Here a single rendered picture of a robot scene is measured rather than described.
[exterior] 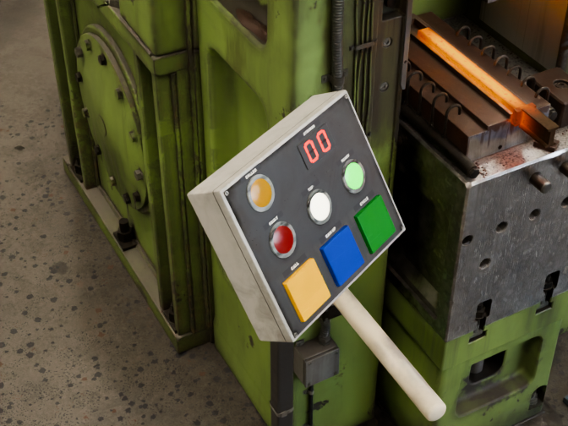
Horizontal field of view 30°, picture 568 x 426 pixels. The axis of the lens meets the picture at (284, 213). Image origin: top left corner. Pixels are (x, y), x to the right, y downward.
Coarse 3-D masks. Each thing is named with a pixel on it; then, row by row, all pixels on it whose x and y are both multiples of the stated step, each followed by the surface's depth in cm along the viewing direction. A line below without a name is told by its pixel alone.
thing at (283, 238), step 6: (276, 228) 165; (282, 228) 166; (288, 228) 167; (276, 234) 165; (282, 234) 166; (288, 234) 167; (276, 240) 165; (282, 240) 166; (288, 240) 167; (276, 246) 165; (282, 246) 166; (288, 246) 167; (282, 252) 166
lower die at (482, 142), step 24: (432, 24) 236; (432, 48) 226; (456, 48) 226; (408, 72) 223; (432, 72) 221; (456, 72) 220; (504, 72) 221; (408, 96) 221; (432, 96) 216; (456, 96) 214; (480, 96) 214; (528, 96) 214; (456, 120) 210; (480, 120) 208; (504, 120) 208; (456, 144) 210; (480, 144) 209; (504, 144) 212
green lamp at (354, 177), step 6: (348, 168) 177; (354, 168) 178; (360, 168) 180; (348, 174) 177; (354, 174) 178; (360, 174) 179; (348, 180) 177; (354, 180) 178; (360, 180) 179; (354, 186) 178
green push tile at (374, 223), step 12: (372, 204) 181; (384, 204) 183; (360, 216) 178; (372, 216) 180; (384, 216) 183; (360, 228) 179; (372, 228) 180; (384, 228) 182; (372, 240) 180; (384, 240) 182; (372, 252) 180
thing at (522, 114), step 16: (432, 32) 230; (448, 48) 225; (464, 64) 220; (480, 80) 215; (496, 96) 212; (512, 96) 211; (528, 112) 205; (528, 128) 207; (544, 128) 203; (544, 144) 204
